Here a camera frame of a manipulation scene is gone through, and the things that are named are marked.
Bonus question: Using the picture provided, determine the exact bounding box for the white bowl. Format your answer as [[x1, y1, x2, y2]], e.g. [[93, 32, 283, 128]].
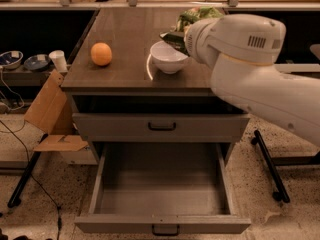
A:
[[150, 41, 189, 74]]

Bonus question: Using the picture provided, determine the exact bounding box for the black table leg left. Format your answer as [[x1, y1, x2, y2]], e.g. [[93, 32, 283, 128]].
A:
[[7, 137, 41, 208]]

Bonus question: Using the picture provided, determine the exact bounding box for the brown cardboard box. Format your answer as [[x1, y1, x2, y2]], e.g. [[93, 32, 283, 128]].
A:
[[24, 70, 97, 165]]

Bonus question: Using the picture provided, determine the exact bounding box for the orange fruit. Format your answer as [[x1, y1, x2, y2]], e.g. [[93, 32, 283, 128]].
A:
[[91, 42, 112, 66]]

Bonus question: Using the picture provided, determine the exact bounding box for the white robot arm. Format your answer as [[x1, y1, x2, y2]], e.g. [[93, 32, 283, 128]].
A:
[[185, 14, 320, 146]]

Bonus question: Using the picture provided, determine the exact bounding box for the grey drawer cabinet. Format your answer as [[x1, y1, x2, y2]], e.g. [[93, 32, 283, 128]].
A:
[[62, 7, 248, 158]]

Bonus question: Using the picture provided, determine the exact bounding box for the black cable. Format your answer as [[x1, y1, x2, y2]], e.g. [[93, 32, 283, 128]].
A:
[[0, 118, 63, 240]]

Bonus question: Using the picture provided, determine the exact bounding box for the blue bowl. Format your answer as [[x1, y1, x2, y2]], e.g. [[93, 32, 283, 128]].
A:
[[24, 54, 51, 72]]

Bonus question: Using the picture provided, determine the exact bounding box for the closed middle drawer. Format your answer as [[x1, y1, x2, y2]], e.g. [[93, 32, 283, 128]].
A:
[[73, 113, 249, 143]]

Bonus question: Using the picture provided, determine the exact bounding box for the white paper cup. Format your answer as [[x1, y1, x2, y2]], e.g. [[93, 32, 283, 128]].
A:
[[49, 50, 67, 72]]

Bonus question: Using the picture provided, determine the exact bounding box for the black table leg right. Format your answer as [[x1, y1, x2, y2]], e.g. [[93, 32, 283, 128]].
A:
[[251, 130, 290, 203]]

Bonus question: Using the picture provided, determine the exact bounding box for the green jalapeno chip bag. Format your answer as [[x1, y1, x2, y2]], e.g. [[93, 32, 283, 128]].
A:
[[159, 6, 223, 55]]

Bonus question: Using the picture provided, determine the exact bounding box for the black table leg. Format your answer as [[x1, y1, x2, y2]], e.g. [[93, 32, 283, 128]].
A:
[[251, 130, 290, 203], [7, 137, 41, 208]]

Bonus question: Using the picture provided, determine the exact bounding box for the grey shelf left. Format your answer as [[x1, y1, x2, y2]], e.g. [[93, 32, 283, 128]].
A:
[[0, 65, 55, 87]]

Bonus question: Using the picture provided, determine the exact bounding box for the blue-white bowl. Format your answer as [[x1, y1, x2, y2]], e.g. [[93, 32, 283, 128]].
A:
[[0, 50, 23, 70]]

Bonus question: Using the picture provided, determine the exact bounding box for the open bottom drawer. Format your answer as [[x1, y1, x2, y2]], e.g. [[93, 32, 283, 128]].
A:
[[75, 143, 251, 237]]

